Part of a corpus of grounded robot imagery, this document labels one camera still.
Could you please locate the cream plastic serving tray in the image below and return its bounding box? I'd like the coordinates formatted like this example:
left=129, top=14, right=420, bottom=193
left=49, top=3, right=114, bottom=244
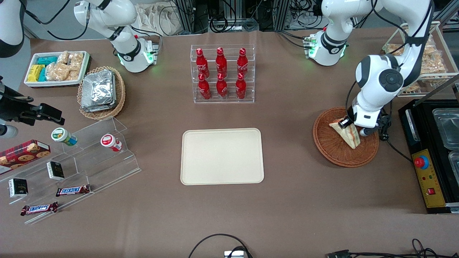
left=180, top=128, right=265, bottom=186

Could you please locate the yellow snack pack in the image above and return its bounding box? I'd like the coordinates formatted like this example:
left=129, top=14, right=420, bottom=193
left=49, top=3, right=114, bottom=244
left=27, top=64, right=46, bottom=82

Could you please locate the clear acrylic bottle rack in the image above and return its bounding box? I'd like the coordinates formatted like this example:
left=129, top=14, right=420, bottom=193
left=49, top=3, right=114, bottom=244
left=190, top=44, right=256, bottom=104

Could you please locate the brown wicker basket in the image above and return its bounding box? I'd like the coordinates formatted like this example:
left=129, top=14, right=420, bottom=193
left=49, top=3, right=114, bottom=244
left=313, top=106, right=379, bottom=168

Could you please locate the light wicker basket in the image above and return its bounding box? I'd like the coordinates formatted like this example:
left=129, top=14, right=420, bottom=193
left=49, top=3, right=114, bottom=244
left=77, top=66, right=126, bottom=120

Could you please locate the foil wrapped pack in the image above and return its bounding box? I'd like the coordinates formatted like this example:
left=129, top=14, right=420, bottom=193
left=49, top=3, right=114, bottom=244
left=80, top=73, right=117, bottom=113
left=82, top=70, right=114, bottom=107

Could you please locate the black machine with yellow panel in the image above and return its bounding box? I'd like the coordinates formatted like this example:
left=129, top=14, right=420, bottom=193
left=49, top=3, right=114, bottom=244
left=398, top=99, right=459, bottom=214

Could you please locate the black cable with connector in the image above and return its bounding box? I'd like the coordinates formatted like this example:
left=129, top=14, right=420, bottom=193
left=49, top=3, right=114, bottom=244
left=326, top=238, right=459, bottom=258

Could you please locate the triangular sandwich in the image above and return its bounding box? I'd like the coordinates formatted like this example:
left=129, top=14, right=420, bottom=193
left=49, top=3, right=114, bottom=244
left=329, top=120, right=361, bottom=149

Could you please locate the clear acrylic stepped display stand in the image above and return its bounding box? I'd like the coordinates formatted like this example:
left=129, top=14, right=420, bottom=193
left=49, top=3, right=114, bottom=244
left=0, top=116, right=142, bottom=225

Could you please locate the aluminium frame profile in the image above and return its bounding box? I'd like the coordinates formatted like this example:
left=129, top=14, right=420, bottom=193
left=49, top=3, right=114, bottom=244
left=274, top=0, right=291, bottom=31
left=174, top=0, right=209, bottom=34

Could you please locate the red tartan cookie box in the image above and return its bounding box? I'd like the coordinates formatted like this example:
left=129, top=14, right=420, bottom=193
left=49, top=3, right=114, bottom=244
left=0, top=139, right=51, bottom=175

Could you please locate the black power cable with plug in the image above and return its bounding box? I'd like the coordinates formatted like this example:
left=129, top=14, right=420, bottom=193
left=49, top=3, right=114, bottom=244
left=375, top=112, right=413, bottom=162

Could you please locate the white rectangular snack bin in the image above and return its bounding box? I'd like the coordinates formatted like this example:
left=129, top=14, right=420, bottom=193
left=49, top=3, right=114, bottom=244
left=24, top=51, right=90, bottom=89

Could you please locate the clear plastic container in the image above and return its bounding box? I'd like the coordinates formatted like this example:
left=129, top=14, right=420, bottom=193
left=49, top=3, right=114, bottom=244
left=432, top=107, right=459, bottom=151
left=448, top=150, right=459, bottom=177

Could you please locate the red lidded snack cup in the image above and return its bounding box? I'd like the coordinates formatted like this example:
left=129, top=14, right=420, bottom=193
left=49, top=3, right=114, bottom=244
left=100, top=134, right=123, bottom=152

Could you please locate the white wire rack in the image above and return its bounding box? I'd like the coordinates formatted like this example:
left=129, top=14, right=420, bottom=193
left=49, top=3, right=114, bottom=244
left=382, top=21, right=459, bottom=98

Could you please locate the small black tea box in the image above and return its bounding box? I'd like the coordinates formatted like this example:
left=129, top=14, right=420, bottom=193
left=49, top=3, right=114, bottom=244
left=8, top=178, right=28, bottom=198
left=47, top=161, right=65, bottom=181

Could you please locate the red cola bottle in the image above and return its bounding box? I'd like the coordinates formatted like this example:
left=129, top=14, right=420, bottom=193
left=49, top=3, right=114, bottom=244
left=215, top=47, right=228, bottom=76
left=235, top=73, right=247, bottom=100
left=237, top=48, right=249, bottom=76
left=216, top=73, right=228, bottom=99
left=196, top=48, right=210, bottom=77
left=198, top=73, right=211, bottom=100

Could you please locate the grey metal bar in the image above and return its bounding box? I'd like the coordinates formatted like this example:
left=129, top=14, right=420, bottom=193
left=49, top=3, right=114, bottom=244
left=422, top=73, right=459, bottom=98

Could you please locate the white cloth bag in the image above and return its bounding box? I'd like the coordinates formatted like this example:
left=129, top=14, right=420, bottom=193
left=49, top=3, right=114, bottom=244
left=136, top=3, right=181, bottom=36

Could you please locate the black cable bundle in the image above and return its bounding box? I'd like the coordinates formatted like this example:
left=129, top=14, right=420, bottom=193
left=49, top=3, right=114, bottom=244
left=210, top=14, right=259, bottom=33

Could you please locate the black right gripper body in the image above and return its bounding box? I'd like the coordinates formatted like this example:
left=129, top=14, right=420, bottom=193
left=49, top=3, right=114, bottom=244
left=0, top=76, right=43, bottom=124

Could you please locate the green lidded snack cup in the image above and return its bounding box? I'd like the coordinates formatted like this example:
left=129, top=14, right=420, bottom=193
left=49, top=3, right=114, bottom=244
left=51, top=127, right=78, bottom=147

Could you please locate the Snickers chocolate bar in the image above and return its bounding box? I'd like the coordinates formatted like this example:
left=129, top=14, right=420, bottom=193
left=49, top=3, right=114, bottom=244
left=56, top=185, right=91, bottom=197
left=20, top=202, right=58, bottom=216

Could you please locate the black looped cable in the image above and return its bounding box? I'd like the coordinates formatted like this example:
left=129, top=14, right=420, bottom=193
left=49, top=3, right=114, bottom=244
left=188, top=234, right=253, bottom=258

